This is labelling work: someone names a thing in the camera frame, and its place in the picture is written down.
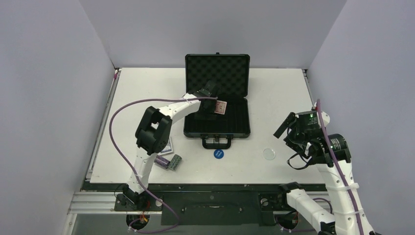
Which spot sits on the purple poker chip stack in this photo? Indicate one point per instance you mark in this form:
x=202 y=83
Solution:
x=162 y=162

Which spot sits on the clear round plastic disc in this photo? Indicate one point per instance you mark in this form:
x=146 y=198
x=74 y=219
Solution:
x=268 y=154

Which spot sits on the black foam-lined carry case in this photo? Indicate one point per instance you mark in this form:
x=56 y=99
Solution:
x=231 y=73

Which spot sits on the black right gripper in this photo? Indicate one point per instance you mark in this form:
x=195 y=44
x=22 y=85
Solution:
x=289 y=130

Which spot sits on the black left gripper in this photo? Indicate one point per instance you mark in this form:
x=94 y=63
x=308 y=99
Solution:
x=212 y=110

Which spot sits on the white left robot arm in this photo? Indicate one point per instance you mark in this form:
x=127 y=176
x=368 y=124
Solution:
x=153 y=133

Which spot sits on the blue playing card deck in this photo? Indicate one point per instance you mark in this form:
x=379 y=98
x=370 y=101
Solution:
x=168 y=149

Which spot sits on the black robot base mount plate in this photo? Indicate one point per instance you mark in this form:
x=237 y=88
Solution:
x=203 y=204

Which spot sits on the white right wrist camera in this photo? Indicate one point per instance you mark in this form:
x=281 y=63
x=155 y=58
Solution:
x=322 y=117

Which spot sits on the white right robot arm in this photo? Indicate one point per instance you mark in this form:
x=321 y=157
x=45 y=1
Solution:
x=331 y=156

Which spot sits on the blue round dealer button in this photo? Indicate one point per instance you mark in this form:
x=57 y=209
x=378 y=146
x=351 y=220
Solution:
x=218 y=153

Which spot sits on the green blue poker chip stack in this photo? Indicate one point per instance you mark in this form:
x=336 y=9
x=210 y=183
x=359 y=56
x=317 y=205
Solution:
x=175 y=162

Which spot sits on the red playing card deck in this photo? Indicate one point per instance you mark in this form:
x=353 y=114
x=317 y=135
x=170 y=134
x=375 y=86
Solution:
x=220 y=107

